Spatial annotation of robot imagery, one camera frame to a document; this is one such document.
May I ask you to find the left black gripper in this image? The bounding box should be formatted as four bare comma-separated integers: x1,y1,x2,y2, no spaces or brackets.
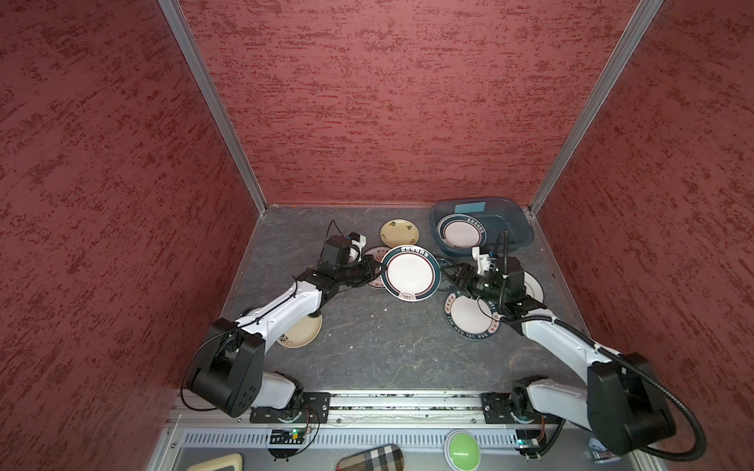
336,254,387,286

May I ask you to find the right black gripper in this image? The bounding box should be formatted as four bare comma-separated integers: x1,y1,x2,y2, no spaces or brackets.
439,263,506,303

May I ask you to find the green red rim plate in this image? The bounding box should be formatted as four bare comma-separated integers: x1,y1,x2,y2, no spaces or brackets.
381,245,442,302

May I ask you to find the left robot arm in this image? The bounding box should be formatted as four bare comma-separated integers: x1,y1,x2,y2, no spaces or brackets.
180,233,380,422

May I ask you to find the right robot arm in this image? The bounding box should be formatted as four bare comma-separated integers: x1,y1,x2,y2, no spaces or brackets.
441,258,708,462

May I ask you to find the small yellow plate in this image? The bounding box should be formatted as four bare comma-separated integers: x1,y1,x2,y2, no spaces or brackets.
380,219,420,247

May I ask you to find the green rim lettered plate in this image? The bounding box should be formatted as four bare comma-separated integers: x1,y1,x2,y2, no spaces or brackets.
444,292,501,341

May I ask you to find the white plate black outline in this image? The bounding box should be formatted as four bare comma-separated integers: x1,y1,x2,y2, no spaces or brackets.
523,272,545,303

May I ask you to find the cream plate near left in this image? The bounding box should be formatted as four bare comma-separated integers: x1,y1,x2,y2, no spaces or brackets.
277,316,323,349

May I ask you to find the green round button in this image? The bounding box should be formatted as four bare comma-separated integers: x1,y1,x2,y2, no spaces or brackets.
443,430,481,471

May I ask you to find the plaid fabric item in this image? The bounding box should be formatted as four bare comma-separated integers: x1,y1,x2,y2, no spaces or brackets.
335,445,404,471

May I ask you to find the cream tablet corner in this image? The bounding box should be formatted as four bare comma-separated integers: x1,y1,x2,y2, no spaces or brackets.
187,453,243,471

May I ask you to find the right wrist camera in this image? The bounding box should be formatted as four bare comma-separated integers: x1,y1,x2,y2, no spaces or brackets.
471,246,495,277

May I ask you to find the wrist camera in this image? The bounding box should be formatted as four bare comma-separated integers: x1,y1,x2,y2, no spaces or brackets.
471,246,495,277
347,233,367,255

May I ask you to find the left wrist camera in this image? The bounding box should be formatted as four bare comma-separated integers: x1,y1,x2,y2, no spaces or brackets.
347,233,367,255

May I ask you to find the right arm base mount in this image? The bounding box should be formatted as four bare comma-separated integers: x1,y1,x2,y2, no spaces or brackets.
480,392,533,425

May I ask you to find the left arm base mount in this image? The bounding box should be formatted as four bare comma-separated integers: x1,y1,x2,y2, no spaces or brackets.
249,392,331,425

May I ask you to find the aluminium front rail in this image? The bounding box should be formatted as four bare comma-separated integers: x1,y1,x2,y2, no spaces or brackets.
146,387,667,471

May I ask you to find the right aluminium corner post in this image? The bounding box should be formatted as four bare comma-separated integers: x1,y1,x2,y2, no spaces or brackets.
528,0,664,219

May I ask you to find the aluminium corner post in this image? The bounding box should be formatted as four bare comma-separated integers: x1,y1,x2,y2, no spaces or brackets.
528,0,664,219
157,0,268,216

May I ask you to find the left aluminium corner post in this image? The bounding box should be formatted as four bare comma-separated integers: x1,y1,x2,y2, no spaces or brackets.
157,0,268,216

